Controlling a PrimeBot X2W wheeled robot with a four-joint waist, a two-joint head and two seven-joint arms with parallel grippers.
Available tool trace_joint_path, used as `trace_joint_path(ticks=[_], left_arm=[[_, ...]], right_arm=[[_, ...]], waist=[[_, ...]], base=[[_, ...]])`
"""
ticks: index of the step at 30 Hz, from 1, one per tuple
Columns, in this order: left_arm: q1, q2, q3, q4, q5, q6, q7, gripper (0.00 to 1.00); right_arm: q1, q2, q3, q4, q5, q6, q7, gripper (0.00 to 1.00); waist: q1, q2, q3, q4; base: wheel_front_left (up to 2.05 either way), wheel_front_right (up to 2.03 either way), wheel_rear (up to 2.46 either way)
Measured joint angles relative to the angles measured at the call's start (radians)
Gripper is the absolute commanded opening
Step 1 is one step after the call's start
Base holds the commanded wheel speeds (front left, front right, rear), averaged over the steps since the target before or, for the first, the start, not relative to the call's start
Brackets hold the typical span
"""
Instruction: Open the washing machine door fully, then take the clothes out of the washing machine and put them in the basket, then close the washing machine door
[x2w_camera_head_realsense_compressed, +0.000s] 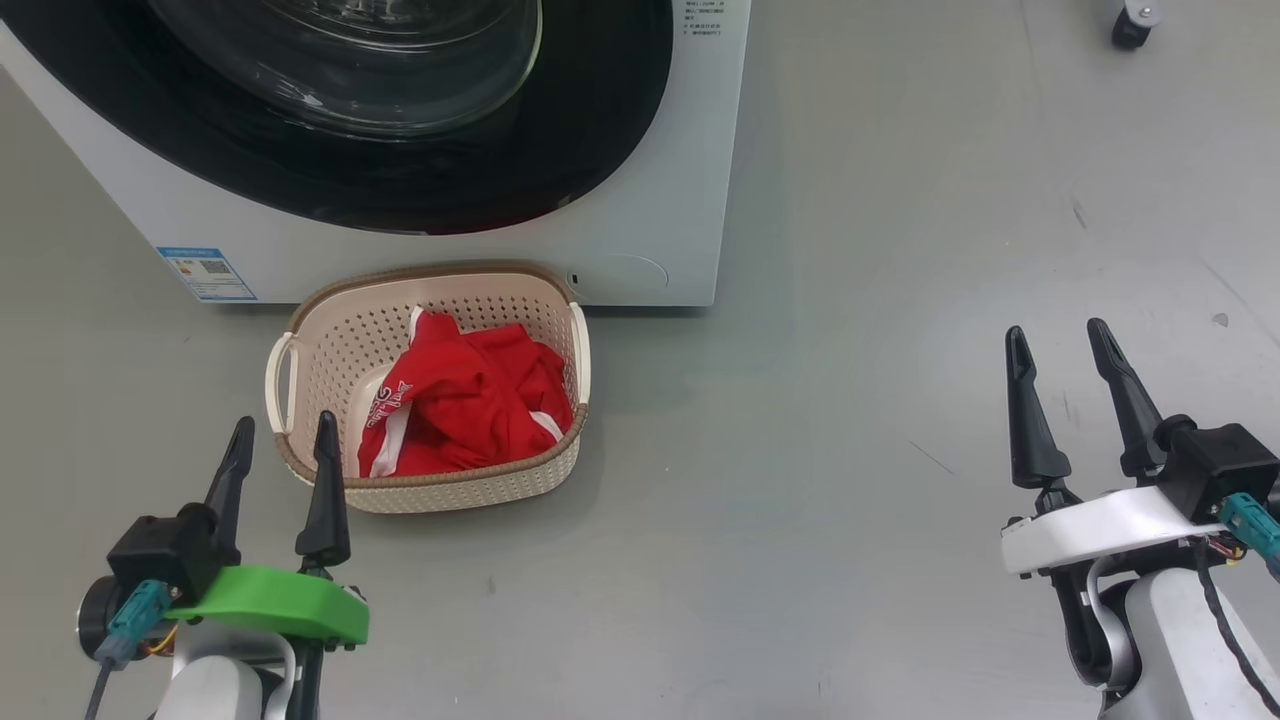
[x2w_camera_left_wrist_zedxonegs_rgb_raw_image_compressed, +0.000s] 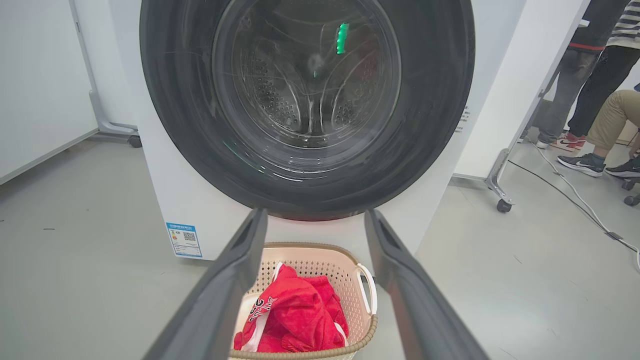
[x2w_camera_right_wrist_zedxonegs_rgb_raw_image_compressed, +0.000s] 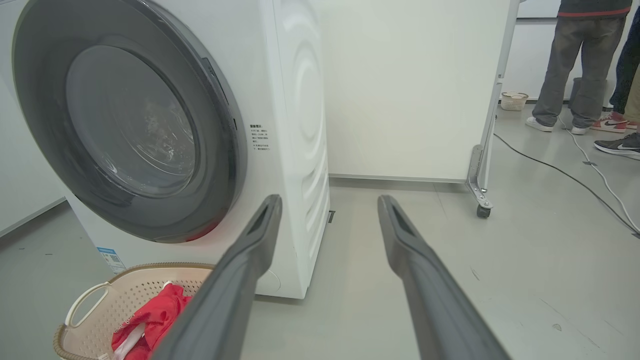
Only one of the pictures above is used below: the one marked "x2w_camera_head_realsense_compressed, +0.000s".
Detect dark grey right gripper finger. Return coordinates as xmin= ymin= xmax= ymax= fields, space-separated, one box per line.
xmin=1005 ymin=325 xmax=1074 ymax=492
xmin=1086 ymin=318 xmax=1167 ymax=480

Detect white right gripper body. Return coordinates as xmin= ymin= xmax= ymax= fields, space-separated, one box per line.
xmin=1000 ymin=486 xmax=1227 ymax=577

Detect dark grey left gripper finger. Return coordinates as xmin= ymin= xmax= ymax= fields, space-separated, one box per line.
xmin=203 ymin=416 xmax=256 ymax=553
xmin=294 ymin=410 xmax=353 ymax=568

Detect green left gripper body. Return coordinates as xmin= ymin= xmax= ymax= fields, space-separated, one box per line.
xmin=164 ymin=565 xmax=371 ymax=647

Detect red garment white ribbed cuff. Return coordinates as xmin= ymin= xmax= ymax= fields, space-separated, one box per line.
xmin=357 ymin=307 xmax=546 ymax=480

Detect black washing machine door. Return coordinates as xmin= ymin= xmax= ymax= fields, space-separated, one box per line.
xmin=0 ymin=0 xmax=675 ymax=238

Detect cream perforated laundry basket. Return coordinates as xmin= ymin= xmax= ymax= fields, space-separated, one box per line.
xmin=264 ymin=261 xmax=593 ymax=516

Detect white front-load washing machine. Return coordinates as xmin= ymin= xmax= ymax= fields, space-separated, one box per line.
xmin=0 ymin=0 xmax=754 ymax=309

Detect blue energy label sticker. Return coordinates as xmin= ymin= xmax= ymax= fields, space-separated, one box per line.
xmin=155 ymin=246 xmax=259 ymax=304

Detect teal plug left camera cable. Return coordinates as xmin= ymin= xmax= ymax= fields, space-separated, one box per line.
xmin=84 ymin=578 xmax=174 ymax=720

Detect teal plug camera cable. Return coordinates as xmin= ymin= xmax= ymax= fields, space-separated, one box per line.
xmin=84 ymin=578 xmax=174 ymax=720
xmin=1217 ymin=491 xmax=1280 ymax=583

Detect teal plug right camera cable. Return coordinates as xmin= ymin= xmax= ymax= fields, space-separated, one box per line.
xmin=1217 ymin=491 xmax=1280 ymax=583

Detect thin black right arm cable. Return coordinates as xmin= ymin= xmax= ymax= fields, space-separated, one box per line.
xmin=1190 ymin=540 xmax=1280 ymax=717

